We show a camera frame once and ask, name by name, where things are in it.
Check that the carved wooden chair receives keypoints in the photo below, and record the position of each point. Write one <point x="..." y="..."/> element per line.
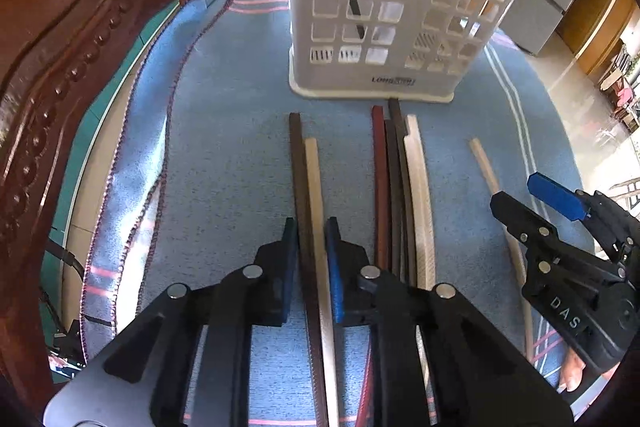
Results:
<point x="50" y="32"/>

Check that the dark brown serrated chopstick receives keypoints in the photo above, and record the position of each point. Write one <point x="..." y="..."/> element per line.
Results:
<point x="300" y="187"/>

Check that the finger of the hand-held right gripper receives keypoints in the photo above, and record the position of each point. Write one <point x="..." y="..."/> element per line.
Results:
<point x="555" y="197"/>
<point x="515" y="214"/>

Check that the dark electronic device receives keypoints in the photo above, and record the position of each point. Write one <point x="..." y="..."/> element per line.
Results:
<point x="65" y="347"/>

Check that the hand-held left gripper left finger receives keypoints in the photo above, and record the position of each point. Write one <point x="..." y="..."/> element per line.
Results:
<point x="289" y="272"/>

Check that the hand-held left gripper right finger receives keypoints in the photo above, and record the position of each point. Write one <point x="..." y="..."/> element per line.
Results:
<point x="334" y="277"/>

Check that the cream textured chopstick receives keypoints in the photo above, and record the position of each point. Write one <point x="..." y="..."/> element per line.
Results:
<point x="420" y="207"/>

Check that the person's right hand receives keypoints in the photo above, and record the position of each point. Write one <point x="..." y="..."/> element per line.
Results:
<point x="572" y="372"/>

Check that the wooden door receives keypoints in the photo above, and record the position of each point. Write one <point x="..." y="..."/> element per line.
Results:
<point x="600" y="7"/>

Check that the beige chopstick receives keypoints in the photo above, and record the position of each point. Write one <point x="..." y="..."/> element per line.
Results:
<point x="315" y="197"/>

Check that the light wood chopstick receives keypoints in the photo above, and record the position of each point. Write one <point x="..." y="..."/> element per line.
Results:
<point x="487" y="167"/>

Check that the blue striped towel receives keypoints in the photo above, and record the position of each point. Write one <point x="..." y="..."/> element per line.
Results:
<point x="225" y="157"/>

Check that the red-brown chopstick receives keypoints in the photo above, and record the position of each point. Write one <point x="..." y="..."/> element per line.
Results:
<point x="380" y="187"/>

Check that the white plastic utensil basket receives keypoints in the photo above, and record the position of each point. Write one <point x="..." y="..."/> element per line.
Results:
<point x="350" y="77"/>

